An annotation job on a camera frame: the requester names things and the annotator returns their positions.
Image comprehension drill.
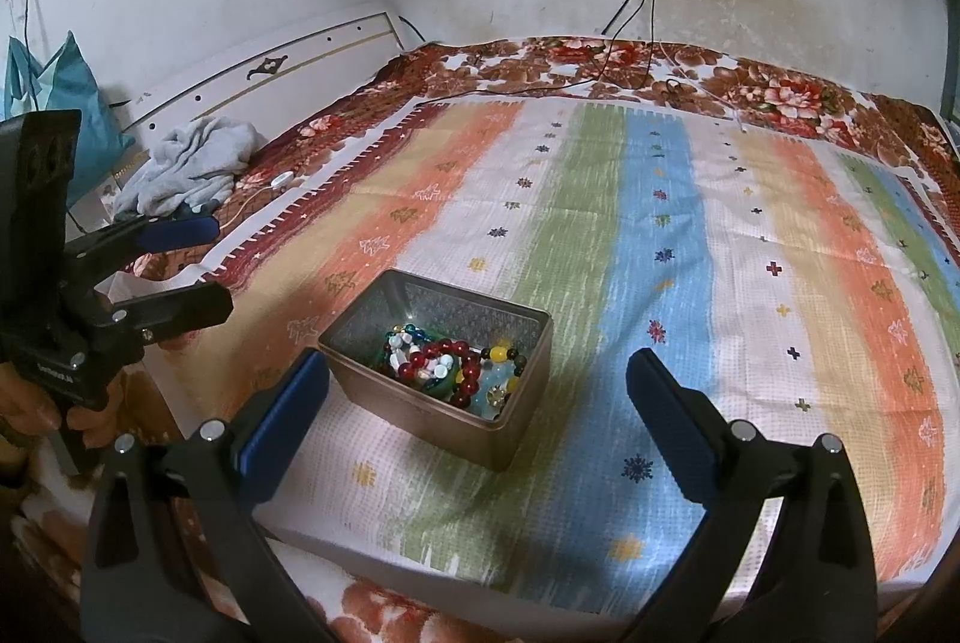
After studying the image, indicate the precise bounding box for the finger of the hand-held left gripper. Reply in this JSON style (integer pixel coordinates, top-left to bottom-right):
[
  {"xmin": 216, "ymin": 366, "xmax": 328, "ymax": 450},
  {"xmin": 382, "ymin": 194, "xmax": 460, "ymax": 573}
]
[
  {"xmin": 91, "ymin": 280, "xmax": 234, "ymax": 345},
  {"xmin": 64, "ymin": 214, "xmax": 223, "ymax": 263}
]

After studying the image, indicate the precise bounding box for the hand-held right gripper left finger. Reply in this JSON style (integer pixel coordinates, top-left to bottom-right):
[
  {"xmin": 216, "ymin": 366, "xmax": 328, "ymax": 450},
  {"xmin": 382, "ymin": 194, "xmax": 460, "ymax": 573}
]
[{"xmin": 79, "ymin": 346, "xmax": 338, "ymax": 643}]

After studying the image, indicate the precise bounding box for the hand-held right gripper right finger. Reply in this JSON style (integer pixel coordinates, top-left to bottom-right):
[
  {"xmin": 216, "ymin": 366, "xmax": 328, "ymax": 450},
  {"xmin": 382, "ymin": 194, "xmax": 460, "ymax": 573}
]
[{"xmin": 615, "ymin": 346, "xmax": 878, "ymax": 643}]

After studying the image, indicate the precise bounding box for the white bead bracelet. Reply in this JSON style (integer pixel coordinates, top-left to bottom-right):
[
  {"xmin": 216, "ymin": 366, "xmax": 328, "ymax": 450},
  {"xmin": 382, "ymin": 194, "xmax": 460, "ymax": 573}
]
[{"xmin": 386, "ymin": 343, "xmax": 460, "ymax": 387}]

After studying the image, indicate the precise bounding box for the light blue bead bracelet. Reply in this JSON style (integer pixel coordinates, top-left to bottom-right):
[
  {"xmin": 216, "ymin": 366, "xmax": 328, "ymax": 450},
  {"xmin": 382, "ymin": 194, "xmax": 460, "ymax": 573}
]
[{"xmin": 480, "ymin": 364, "xmax": 527, "ymax": 420}]

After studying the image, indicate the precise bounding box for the metal tin box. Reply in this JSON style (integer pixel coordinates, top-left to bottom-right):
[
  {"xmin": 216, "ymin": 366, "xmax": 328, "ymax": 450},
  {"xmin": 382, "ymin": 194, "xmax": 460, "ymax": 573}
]
[{"xmin": 317, "ymin": 268, "xmax": 554, "ymax": 473}]

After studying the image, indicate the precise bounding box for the red bead bracelet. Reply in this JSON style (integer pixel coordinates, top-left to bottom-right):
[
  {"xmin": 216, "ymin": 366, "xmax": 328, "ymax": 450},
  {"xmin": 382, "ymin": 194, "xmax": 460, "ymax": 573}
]
[{"xmin": 390, "ymin": 339, "xmax": 485, "ymax": 411}]

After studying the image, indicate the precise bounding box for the yellow and black bead bracelet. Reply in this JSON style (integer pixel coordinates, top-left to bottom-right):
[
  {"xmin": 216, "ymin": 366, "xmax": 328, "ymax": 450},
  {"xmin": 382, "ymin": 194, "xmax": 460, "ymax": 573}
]
[{"xmin": 478, "ymin": 335, "xmax": 530, "ymax": 383}]

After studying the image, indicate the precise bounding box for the person's left hand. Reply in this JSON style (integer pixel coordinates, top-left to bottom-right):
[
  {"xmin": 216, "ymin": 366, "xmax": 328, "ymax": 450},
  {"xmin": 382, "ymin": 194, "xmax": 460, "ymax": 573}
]
[{"xmin": 0, "ymin": 361, "xmax": 107, "ymax": 458}]

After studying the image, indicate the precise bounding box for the grey crumpled cloth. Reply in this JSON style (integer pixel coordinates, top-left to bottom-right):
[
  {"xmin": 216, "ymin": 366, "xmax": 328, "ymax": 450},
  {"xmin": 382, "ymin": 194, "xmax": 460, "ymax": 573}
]
[{"xmin": 112, "ymin": 116, "xmax": 269, "ymax": 218}]

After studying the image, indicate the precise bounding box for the teal bag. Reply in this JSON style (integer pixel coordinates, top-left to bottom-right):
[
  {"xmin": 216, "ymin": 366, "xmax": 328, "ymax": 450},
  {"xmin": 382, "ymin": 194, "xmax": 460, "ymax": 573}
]
[{"xmin": 4, "ymin": 31, "xmax": 137, "ymax": 203}]

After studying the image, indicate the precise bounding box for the striped colourful blanket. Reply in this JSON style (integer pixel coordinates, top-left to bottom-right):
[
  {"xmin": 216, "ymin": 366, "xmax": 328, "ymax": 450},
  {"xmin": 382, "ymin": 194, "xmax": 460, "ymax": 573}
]
[{"xmin": 191, "ymin": 95, "xmax": 960, "ymax": 618}]

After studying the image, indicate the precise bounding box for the white headboard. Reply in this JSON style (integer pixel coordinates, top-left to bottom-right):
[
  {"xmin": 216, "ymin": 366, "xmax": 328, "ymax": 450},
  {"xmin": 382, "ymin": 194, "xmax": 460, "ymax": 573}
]
[{"xmin": 97, "ymin": 8, "xmax": 406, "ymax": 168}]

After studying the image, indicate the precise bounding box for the white cable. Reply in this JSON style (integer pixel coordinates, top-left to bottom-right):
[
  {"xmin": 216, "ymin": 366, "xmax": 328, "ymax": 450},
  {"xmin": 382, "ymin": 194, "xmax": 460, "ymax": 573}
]
[{"xmin": 664, "ymin": 41, "xmax": 747, "ymax": 132}]

